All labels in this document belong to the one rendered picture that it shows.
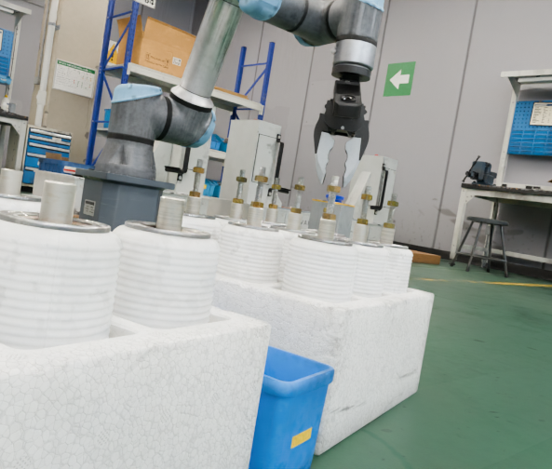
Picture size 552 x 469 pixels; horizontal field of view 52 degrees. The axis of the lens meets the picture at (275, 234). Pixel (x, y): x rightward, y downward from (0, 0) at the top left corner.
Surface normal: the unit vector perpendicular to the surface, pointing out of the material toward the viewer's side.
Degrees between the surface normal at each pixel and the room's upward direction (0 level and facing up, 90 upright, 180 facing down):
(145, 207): 90
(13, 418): 90
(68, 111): 90
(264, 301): 90
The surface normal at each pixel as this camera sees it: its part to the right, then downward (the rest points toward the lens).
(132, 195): 0.66, 0.15
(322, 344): -0.51, -0.04
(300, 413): 0.83, 0.20
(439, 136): -0.73, -0.08
